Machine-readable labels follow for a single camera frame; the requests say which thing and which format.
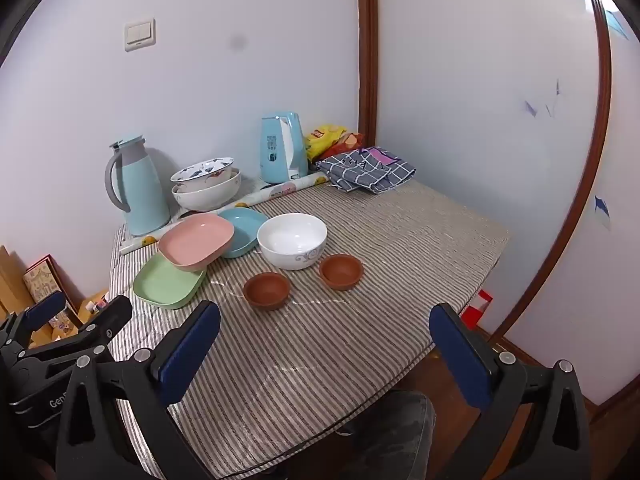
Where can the white light switch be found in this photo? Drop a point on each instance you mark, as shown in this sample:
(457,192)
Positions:
(139,35)

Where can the stacked patterned white bowls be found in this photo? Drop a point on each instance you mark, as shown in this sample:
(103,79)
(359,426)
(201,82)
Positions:
(207,197)

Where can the light blue thermos jug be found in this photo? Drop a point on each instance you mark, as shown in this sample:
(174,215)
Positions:
(145,190)

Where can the brown wooden door frame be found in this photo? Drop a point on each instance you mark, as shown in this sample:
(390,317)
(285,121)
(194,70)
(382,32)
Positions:
(366,60)

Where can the light blue electric kettle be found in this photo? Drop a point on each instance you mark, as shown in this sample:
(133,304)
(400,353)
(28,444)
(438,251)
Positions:
(275,155)

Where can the blue plate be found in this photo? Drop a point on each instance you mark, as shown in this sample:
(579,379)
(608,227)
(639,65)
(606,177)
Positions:
(245,225)

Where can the striped tablecloth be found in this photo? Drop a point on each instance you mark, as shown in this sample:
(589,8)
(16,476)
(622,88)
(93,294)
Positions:
(400,260)

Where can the grey checked folded cloth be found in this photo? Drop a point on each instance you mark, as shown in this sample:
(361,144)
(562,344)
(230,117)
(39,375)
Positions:
(370,172)

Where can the printed gift box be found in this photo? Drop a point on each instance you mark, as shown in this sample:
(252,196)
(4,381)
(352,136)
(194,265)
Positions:
(42,280)

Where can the small brown clay bowl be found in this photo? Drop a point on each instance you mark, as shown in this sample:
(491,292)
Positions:
(340,272)
(265,290)

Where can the person's grey trouser leg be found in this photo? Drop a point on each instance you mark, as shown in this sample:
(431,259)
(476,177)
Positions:
(390,435)

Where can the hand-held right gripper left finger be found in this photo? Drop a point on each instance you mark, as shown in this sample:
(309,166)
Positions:
(190,355)

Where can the flat brown cardboard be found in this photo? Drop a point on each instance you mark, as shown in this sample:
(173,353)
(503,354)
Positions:
(10,280)

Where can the white bowl with grey pattern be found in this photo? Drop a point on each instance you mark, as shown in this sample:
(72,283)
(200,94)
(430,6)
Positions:
(292,240)

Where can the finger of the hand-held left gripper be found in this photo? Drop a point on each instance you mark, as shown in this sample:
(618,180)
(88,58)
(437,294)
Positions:
(45,307)
(107,320)

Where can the curved brown wooden trim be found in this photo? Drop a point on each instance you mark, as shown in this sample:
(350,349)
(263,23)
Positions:
(602,110)

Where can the red and white box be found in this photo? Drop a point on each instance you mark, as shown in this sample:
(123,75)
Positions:
(475,310)

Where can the orange snack bag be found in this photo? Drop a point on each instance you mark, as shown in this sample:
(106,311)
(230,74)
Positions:
(350,141)

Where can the pink plate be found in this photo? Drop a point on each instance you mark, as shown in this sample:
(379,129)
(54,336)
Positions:
(195,240)

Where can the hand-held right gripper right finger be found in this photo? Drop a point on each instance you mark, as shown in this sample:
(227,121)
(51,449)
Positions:
(460,355)

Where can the bowl with red blue pattern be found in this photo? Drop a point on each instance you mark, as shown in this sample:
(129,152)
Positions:
(200,170)

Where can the fruit print table mat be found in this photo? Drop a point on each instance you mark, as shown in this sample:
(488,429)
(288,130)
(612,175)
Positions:
(280,191)

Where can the green plate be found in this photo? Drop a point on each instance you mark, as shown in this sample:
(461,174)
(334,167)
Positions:
(165,285)

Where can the yellow chip bag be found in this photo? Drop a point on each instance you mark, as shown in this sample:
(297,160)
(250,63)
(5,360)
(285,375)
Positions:
(322,140)

